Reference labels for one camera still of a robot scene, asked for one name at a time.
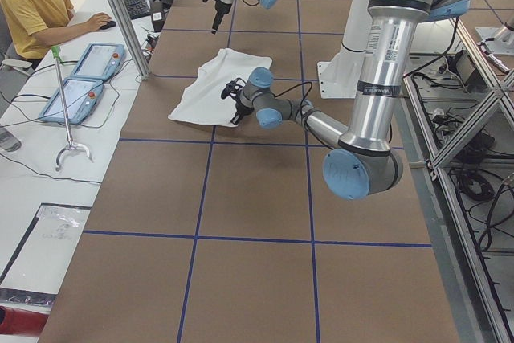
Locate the person in yellow shirt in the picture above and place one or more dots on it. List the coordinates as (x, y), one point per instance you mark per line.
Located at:
(38, 25)

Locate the metal reacher grabber tool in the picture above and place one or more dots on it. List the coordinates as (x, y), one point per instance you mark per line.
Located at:
(72, 145)

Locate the white long-sleeve printed t-shirt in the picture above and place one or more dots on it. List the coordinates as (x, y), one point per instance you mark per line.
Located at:
(201, 102)

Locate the blue-grey teach pendant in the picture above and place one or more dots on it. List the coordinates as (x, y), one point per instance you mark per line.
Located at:
(81, 97)
(100, 61)

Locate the clear plastic bag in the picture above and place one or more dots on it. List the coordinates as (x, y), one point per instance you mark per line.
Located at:
(59, 223)

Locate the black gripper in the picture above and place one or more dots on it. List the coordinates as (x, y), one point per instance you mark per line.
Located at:
(218, 10)
(241, 109)

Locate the black keyboard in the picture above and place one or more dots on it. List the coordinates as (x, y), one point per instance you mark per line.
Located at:
(137, 8)

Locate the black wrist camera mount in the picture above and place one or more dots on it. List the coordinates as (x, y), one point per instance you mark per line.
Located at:
(233, 89)

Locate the aluminium frame post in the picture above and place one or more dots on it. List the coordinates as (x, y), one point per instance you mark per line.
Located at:
(124, 22)

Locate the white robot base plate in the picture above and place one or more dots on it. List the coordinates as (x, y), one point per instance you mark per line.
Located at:
(338, 77)

